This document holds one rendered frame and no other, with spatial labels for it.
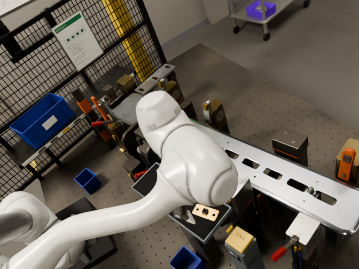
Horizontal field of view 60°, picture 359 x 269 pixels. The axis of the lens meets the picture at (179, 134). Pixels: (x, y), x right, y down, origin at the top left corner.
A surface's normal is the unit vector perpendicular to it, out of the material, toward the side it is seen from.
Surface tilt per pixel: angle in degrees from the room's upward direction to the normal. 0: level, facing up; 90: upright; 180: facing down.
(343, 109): 0
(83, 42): 90
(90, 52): 90
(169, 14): 90
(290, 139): 0
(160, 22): 90
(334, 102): 0
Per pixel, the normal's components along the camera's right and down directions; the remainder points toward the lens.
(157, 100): -0.23, -0.66
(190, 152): -0.44, -0.54
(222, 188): 0.64, 0.40
